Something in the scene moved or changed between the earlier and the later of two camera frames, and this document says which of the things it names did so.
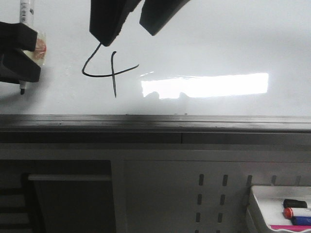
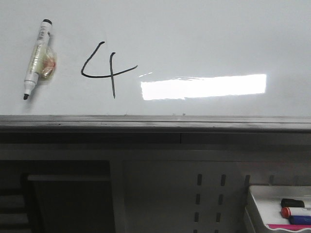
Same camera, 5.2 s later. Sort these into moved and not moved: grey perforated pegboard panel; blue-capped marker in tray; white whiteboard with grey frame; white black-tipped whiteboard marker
Moved: white black-tipped whiteboard marker
Not moved: blue-capped marker in tray; grey perforated pegboard panel; white whiteboard with grey frame
